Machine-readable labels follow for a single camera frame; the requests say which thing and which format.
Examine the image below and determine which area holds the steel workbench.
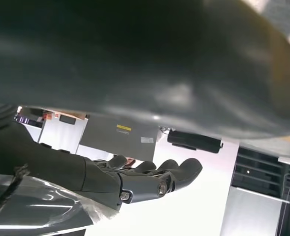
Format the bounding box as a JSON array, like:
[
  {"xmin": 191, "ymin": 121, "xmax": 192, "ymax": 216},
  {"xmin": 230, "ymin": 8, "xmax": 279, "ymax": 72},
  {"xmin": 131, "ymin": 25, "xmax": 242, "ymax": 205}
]
[{"xmin": 239, "ymin": 136, "xmax": 290, "ymax": 161}]

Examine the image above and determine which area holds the grey laptop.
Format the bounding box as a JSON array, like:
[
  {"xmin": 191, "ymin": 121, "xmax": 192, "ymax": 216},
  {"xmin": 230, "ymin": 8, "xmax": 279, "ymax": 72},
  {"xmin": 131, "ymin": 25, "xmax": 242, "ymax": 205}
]
[{"xmin": 78, "ymin": 114, "xmax": 159, "ymax": 163}]

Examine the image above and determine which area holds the black bag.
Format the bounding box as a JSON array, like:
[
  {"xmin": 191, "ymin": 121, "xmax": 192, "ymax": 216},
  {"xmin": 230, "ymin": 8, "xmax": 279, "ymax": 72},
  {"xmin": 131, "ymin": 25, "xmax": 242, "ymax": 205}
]
[{"xmin": 167, "ymin": 129, "xmax": 224, "ymax": 154}]

